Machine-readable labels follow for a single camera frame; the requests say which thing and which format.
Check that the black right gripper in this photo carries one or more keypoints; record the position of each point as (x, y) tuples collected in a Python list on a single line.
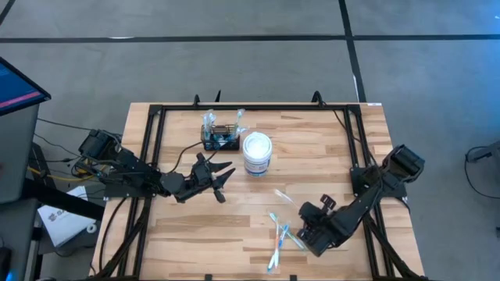
[(316, 230)]

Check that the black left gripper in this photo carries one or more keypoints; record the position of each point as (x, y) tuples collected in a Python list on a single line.
[(220, 195)]

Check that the blue toothbrush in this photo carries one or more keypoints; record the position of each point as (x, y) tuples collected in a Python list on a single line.
[(285, 231)]

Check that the orange toothbrush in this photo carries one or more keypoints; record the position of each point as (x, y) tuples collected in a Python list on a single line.
[(287, 198), (277, 240)]

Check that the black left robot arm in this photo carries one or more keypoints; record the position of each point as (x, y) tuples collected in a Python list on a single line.
[(129, 168)]

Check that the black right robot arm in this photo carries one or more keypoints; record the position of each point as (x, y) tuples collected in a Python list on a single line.
[(363, 207)]

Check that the green toothbrush in clear wrapper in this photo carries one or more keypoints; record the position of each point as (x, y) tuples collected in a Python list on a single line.
[(293, 240), (238, 119)]

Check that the white blue wipes canister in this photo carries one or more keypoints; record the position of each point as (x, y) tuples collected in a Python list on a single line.
[(257, 150)]

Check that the black table clamp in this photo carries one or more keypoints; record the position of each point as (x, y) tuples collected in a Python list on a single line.
[(317, 97), (218, 97), (196, 101)]

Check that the black stand beam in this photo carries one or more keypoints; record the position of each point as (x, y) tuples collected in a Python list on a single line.
[(58, 199)]

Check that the white printed paper booklet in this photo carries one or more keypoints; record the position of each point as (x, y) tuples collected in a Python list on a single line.
[(62, 222)]

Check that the grey cabinet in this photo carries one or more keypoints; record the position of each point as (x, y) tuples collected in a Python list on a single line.
[(15, 156)]

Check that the monitor with blue screen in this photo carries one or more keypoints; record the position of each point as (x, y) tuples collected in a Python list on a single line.
[(15, 89)]

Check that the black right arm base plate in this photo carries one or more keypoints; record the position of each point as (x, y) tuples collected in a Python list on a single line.
[(356, 187)]

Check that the black aluminium table frame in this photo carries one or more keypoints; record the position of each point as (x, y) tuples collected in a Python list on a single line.
[(254, 107)]

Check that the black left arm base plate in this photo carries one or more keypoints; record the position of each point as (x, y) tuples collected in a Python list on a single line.
[(117, 192)]

